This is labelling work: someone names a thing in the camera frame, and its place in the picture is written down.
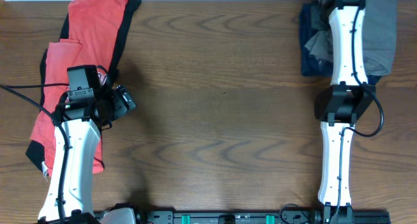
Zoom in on grey shorts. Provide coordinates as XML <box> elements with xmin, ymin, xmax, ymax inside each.
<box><xmin>299</xmin><ymin>0</ymin><xmax>397</xmax><ymax>78</ymax></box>

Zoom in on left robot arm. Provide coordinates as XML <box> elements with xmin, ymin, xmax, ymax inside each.
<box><xmin>38</xmin><ymin>65</ymin><xmax>136</xmax><ymax>223</ymax></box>

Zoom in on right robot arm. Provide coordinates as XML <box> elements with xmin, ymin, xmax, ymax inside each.
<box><xmin>314</xmin><ymin>0</ymin><xmax>375</xmax><ymax>223</ymax></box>

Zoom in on red soccer t-shirt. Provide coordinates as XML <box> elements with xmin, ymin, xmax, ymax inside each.
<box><xmin>25</xmin><ymin>0</ymin><xmax>143</xmax><ymax>182</ymax></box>

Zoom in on folded navy blue garment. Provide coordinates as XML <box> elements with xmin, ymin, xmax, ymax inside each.
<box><xmin>299</xmin><ymin>1</ymin><xmax>389</xmax><ymax>85</ymax></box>

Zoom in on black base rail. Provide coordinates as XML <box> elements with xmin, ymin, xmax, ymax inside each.
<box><xmin>94</xmin><ymin>208</ymin><xmax>391</xmax><ymax>224</ymax></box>

